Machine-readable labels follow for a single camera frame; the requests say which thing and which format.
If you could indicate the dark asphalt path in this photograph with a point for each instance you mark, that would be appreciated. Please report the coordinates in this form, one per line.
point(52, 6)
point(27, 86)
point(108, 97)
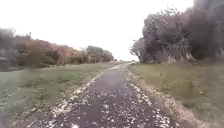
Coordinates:
point(110, 96)

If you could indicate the row of brownish trees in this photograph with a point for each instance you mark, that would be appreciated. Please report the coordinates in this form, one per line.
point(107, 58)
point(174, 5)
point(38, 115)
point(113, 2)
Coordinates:
point(46, 53)

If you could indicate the robot's own part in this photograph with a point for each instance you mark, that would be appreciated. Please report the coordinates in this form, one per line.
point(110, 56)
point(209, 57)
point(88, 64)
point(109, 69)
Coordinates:
point(75, 126)

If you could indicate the grass verge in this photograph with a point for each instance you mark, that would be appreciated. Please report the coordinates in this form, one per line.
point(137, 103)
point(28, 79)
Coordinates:
point(43, 86)

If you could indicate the grass field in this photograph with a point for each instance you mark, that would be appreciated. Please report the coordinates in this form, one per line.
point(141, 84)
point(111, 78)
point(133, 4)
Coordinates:
point(183, 83)

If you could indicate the dense row of trees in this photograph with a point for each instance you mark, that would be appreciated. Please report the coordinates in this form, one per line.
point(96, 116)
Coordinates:
point(186, 36)

